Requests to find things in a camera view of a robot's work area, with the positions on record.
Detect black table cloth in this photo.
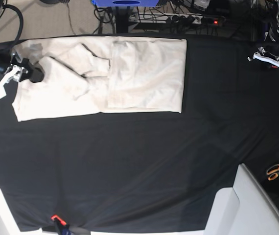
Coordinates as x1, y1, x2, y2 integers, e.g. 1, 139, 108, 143
0, 35, 279, 233

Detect cream white T-shirt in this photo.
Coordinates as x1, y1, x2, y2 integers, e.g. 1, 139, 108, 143
12, 36, 187, 122

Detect red clip at table edge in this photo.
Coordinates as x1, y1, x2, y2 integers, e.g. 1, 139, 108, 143
51, 214, 67, 226

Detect white power strip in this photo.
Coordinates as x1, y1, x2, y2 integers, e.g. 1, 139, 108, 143
129, 12, 203, 24

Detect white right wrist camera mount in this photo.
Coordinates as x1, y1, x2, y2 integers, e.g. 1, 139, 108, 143
0, 65, 24, 99

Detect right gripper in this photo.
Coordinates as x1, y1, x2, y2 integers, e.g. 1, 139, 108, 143
0, 53, 45, 83

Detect blue plastic box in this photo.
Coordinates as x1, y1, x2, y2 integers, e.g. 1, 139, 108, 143
91, 0, 166, 7

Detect orange handled scissors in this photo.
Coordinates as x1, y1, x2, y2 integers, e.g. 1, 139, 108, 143
266, 164, 279, 181

